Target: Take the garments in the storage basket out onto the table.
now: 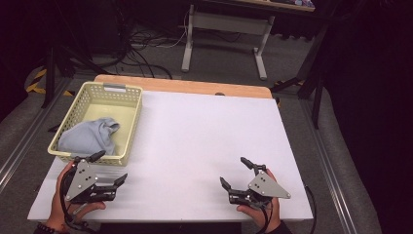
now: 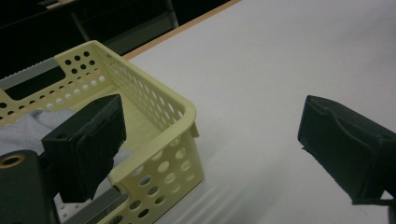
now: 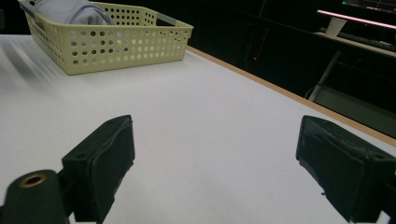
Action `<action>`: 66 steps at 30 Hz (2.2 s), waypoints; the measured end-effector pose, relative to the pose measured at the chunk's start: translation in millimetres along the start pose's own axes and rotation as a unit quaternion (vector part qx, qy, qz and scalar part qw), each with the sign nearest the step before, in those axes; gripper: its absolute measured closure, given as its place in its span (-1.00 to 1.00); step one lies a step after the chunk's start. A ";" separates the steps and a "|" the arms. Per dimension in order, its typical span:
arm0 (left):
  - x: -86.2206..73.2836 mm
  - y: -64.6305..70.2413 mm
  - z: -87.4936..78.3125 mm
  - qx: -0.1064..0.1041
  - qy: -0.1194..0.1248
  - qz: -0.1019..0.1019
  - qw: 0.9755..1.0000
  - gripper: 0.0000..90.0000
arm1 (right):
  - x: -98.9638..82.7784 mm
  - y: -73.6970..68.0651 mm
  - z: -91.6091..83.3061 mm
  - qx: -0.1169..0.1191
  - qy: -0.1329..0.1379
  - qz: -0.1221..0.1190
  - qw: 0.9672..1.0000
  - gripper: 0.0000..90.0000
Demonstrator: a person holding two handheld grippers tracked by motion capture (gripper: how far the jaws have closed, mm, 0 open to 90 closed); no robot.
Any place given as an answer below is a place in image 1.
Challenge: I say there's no light blue garment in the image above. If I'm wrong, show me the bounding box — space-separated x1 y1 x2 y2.
57 117 121 156

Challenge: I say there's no white floor cable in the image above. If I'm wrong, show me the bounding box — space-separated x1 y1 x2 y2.
155 9 191 51

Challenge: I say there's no person's left hand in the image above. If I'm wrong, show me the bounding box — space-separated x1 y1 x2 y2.
45 161 107 232

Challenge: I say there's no black cable at table edge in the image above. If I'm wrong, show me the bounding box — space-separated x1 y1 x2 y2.
303 183 319 234

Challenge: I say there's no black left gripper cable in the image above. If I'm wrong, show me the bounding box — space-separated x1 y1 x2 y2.
58 168 98 234

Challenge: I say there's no pale yellow perforated plastic basket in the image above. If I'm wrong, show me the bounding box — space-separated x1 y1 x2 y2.
47 81 144 167

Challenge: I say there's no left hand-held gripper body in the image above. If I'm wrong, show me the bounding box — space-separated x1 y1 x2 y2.
64 158 119 205

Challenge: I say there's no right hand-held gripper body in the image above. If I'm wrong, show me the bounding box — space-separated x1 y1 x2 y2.
228 164 292 211

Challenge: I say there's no dark beaded bracelet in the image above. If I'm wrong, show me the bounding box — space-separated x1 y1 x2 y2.
36 221 58 234

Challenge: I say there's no aluminium floor rail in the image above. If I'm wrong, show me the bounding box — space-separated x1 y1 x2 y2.
0 77 72 193
299 97 358 234

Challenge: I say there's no bundle of black floor cables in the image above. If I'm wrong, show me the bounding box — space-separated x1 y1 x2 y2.
96 16 173 81

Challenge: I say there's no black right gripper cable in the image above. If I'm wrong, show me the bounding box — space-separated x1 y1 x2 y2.
255 200 275 234

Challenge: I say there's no person's right hand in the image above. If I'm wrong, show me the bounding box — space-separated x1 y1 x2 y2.
236 169 282 233

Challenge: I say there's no black tripod stand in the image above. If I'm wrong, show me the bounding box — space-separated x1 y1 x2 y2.
41 0 113 109

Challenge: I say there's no black metal stand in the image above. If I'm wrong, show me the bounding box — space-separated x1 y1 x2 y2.
270 19 329 130

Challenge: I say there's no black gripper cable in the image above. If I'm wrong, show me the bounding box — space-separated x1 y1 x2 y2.
255 200 275 234
58 168 98 234

